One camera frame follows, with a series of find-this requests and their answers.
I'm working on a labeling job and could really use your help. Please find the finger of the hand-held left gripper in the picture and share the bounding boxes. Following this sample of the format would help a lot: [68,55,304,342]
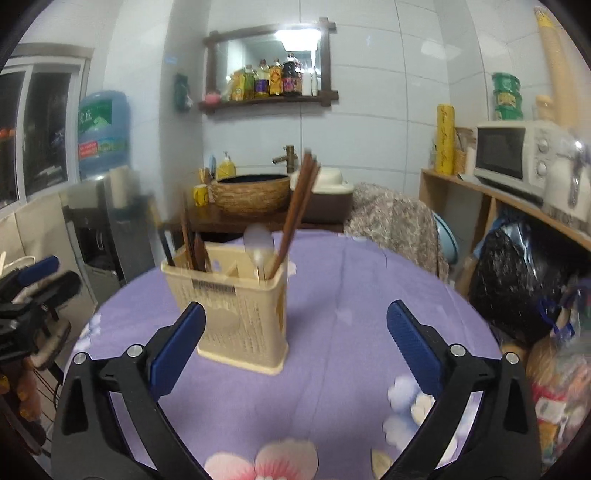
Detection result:
[18,256,61,285]
[27,270,82,306]

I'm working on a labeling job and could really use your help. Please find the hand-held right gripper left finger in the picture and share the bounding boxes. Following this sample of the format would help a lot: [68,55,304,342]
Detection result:
[52,301,207,480]

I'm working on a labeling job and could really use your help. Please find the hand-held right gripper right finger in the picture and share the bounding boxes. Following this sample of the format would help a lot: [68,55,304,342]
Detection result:
[386,299,542,480]

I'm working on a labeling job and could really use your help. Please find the beige plastic utensil holder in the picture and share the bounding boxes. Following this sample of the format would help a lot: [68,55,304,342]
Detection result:
[161,242,291,376]

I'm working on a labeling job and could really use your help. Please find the plain black chopstick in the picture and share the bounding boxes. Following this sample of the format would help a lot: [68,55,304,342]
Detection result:
[159,228,175,267]

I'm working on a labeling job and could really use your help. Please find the brown wooden chopstick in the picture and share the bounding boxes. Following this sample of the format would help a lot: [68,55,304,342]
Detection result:
[277,162,322,268]
[181,191,195,272]
[268,148,311,279]
[272,157,318,275]

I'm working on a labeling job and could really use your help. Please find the grey plastic spoon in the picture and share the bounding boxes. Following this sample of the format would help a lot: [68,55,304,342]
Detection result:
[243,224,276,281]

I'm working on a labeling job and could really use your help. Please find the person's left hand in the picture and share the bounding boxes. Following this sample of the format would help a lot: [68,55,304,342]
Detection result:
[0,362,47,423]

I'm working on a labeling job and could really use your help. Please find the grey water dispenser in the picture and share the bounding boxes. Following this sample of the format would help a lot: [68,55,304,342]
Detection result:
[62,178,160,287]

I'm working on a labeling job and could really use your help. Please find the purple floral tablecloth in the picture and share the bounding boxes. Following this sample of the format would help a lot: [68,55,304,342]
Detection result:
[69,228,504,480]

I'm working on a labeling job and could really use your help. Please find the blue plastic basin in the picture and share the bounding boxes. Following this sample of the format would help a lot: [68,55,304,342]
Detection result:
[434,212,460,266]

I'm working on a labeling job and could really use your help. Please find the beige cup tube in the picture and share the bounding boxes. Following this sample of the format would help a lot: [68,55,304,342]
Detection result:
[110,166,132,208]

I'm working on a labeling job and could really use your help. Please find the black plastic bag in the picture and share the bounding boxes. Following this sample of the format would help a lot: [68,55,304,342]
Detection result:
[468,217,583,344]

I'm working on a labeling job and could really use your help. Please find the patterned grey cloth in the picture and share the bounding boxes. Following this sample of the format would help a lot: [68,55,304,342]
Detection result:
[344,182,451,282]

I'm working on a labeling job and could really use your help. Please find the dark wooden vanity counter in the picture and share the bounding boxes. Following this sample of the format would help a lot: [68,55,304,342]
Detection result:
[161,203,347,245]

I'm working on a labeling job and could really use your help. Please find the window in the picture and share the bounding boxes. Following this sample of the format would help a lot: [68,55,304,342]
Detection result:
[0,44,93,208]

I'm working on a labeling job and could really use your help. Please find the blue water jug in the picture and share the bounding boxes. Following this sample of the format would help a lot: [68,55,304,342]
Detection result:
[78,91,130,181]

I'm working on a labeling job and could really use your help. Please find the colourful plastic bags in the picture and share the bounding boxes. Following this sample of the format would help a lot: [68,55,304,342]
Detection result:
[526,277,591,472]

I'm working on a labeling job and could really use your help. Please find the light wooden shelf unit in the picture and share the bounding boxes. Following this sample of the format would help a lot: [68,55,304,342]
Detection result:
[419,168,591,296]

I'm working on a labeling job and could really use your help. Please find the white and brown rice cooker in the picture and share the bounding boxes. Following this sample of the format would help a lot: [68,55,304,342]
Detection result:
[307,168,355,224]

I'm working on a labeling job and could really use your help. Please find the wicker wash basin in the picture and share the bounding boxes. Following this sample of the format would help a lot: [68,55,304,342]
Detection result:
[213,174,291,217]

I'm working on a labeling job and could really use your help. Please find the yellow soap bottle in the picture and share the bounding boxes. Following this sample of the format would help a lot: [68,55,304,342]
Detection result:
[217,151,237,180]

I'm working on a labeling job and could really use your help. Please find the white microwave oven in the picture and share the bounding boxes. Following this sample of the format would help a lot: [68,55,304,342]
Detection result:
[473,121,573,206]

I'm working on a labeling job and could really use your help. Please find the yellow roll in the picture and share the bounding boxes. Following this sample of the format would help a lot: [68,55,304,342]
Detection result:
[436,104,458,176]

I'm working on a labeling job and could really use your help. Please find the bronze faucet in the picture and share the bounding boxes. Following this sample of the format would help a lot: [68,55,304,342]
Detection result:
[272,144,296,174]

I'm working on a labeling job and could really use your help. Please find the stack of green bowls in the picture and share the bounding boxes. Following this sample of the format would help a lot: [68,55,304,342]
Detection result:
[491,72,522,121]

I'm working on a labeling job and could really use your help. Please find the row of bottles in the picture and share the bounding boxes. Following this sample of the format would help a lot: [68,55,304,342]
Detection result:
[229,53,320,101]

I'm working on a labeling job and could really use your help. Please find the tall beige roll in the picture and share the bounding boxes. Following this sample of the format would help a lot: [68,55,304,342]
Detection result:
[536,7,578,127]

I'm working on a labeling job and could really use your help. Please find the wooden framed mirror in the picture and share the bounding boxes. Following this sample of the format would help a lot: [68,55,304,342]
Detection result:
[198,17,340,114]

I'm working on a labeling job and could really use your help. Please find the green wall holder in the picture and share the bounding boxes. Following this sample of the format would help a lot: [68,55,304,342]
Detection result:
[174,73,194,112]

